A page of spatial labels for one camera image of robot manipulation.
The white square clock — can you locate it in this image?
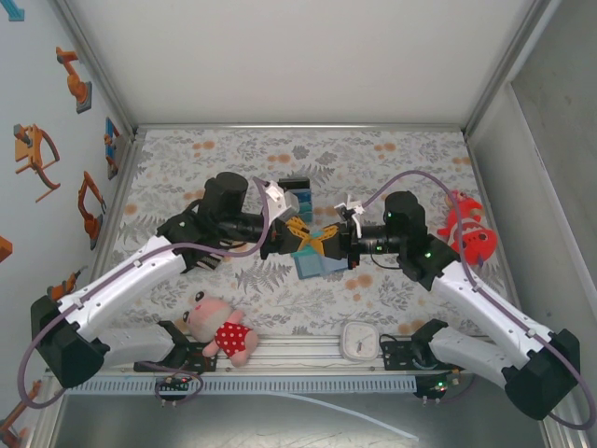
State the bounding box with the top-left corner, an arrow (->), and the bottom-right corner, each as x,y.
339,321 -> 380,361

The blue leather card holder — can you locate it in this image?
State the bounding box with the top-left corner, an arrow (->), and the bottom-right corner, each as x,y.
291,245 -> 351,281

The clear acrylic card stand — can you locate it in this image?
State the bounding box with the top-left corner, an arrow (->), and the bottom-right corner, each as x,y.
278,175 -> 314,224

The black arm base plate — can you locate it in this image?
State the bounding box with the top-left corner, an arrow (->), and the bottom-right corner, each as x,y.
381,333 -> 467,372
133,343 -> 219,373

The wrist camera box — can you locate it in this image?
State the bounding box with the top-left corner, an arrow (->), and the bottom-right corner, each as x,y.
264,179 -> 299,220
334,193 -> 368,224

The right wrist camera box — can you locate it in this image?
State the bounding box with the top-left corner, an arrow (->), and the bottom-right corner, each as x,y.
334,193 -> 368,224

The floral patterned table mat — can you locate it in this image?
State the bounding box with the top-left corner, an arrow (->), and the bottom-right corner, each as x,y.
95,128 -> 521,337

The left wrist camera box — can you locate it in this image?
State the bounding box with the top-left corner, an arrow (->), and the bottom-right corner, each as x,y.
264,179 -> 299,220

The pink pig plush toy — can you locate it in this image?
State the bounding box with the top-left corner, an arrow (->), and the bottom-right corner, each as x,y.
179,288 -> 261,369

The black white striped sock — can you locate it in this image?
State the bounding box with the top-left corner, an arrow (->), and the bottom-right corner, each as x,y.
185,250 -> 226,275

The blue orange wall sticker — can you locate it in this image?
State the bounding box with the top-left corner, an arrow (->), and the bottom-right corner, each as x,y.
103,116 -> 121,181

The orange claw wall sticker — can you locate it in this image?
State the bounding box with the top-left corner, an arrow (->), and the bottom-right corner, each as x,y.
12,123 -> 62,204

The small circuit board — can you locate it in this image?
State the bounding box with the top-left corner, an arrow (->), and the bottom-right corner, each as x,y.
413,372 -> 464,401
156,375 -> 192,392

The white slotted cable duct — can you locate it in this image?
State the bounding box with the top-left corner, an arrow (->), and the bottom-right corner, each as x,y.
62,376 -> 419,396

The red plush fish toy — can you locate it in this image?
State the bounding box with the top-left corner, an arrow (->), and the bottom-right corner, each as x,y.
437,189 -> 499,268

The aluminium enclosure frame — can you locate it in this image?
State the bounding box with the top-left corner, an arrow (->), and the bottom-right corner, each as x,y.
27,0 -> 589,448

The white plastic tube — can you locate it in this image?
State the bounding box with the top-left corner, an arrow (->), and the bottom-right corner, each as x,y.
265,390 -> 420,442

